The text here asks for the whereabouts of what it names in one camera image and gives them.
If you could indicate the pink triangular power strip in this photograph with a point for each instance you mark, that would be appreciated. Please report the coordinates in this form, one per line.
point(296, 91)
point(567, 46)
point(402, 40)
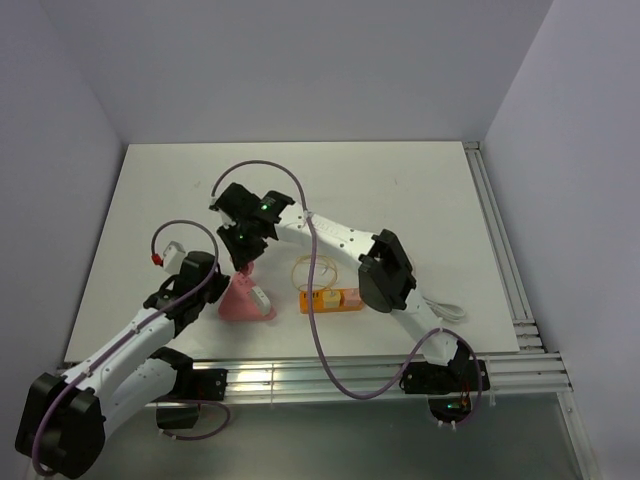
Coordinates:
point(236, 304)

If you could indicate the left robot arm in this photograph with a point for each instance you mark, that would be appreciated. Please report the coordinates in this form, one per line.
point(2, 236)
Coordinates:
point(68, 417)

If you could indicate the pink square charger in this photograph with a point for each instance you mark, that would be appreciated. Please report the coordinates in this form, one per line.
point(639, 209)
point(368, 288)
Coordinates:
point(247, 270)

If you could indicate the orange power strip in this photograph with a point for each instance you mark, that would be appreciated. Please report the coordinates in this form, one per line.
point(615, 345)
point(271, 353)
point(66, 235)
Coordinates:
point(317, 304)

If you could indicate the aluminium rail frame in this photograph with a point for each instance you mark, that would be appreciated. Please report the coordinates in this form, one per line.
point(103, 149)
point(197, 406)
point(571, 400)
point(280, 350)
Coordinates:
point(425, 192)

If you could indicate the pink plug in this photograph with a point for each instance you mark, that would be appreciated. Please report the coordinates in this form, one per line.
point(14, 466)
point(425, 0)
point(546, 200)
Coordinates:
point(351, 298)

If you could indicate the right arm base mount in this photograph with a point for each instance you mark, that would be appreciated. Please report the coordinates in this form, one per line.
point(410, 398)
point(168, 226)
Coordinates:
point(453, 390)

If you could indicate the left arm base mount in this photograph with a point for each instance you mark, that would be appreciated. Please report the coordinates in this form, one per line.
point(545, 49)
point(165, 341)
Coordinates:
point(184, 405)

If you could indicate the yellow plug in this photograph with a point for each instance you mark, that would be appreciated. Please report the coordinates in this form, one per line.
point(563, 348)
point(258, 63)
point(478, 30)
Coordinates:
point(331, 299)

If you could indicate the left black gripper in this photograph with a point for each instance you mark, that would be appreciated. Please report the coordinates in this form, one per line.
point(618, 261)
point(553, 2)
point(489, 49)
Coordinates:
point(221, 283)

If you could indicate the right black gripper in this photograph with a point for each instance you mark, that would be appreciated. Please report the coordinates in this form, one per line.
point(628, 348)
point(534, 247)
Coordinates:
point(240, 257)

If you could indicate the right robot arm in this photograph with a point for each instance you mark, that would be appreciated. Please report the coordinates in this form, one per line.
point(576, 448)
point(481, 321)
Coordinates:
point(385, 275)

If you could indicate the white square charger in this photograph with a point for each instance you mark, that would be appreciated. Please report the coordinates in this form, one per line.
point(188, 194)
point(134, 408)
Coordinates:
point(260, 300)

